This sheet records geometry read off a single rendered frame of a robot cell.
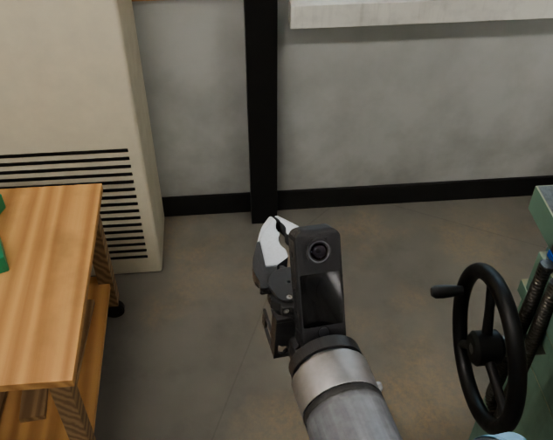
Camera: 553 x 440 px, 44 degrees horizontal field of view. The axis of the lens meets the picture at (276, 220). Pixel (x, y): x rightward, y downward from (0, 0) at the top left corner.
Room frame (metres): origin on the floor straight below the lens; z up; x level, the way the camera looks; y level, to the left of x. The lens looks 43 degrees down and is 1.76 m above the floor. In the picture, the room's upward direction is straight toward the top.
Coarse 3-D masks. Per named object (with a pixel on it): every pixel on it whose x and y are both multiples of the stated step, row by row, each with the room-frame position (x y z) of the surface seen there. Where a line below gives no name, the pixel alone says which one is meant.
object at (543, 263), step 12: (540, 264) 0.74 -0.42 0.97; (552, 264) 0.74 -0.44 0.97; (540, 276) 0.73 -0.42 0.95; (540, 288) 0.73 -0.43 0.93; (552, 288) 0.70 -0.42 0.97; (528, 300) 0.73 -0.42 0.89; (552, 300) 0.69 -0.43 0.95; (528, 312) 0.73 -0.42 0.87; (540, 312) 0.69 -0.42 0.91; (552, 312) 0.69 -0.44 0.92; (528, 324) 0.73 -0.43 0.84; (540, 324) 0.69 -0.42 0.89; (528, 336) 0.69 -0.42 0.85; (540, 336) 0.68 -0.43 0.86; (528, 348) 0.68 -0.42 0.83; (504, 360) 0.72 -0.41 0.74; (528, 360) 0.68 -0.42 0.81; (504, 372) 0.72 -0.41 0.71; (492, 396) 0.71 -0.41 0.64; (492, 408) 0.70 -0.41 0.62
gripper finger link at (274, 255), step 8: (264, 224) 0.57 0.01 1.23; (272, 224) 0.56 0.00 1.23; (264, 232) 0.54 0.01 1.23; (272, 232) 0.54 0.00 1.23; (264, 240) 0.53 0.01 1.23; (272, 240) 0.53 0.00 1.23; (264, 248) 0.52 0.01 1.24; (272, 248) 0.52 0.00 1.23; (280, 248) 0.52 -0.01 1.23; (264, 256) 0.51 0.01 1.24; (272, 256) 0.51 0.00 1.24; (280, 256) 0.51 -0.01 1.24; (272, 264) 0.49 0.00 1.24; (280, 264) 0.50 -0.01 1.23
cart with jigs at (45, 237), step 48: (0, 192) 1.43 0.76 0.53; (48, 192) 1.43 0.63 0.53; (96, 192) 1.43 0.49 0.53; (0, 240) 1.20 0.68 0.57; (48, 240) 1.24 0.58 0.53; (96, 240) 1.40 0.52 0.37; (0, 288) 1.08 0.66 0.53; (48, 288) 1.08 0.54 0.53; (96, 288) 1.38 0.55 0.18; (0, 336) 0.94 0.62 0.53; (48, 336) 0.94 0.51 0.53; (96, 336) 1.20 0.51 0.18; (0, 384) 0.81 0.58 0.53; (48, 384) 0.82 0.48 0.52; (96, 384) 1.04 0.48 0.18; (0, 432) 0.90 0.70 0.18; (48, 432) 0.90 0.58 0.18
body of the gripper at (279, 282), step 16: (288, 272) 0.48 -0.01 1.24; (272, 288) 0.46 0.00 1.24; (288, 288) 0.46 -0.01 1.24; (272, 304) 0.44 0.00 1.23; (288, 304) 0.44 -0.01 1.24; (272, 320) 0.44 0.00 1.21; (288, 320) 0.43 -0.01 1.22; (272, 336) 0.44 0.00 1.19; (288, 336) 0.43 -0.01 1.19; (336, 336) 0.39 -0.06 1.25; (272, 352) 0.43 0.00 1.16; (288, 352) 0.43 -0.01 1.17; (304, 352) 0.38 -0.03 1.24; (288, 368) 0.38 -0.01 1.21
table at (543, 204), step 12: (540, 192) 1.00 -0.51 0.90; (552, 192) 1.00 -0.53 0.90; (540, 204) 0.98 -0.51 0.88; (552, 204) 0.96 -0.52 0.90; (540, 216) 0.97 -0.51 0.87; (552, 216) 0.93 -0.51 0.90; (540, 228) 0.95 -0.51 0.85; (552, 228) 0.92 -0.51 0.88; (552, 240) 0.90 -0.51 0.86; (552, 348) 0.66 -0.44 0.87; (552, 360) 0.64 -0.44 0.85
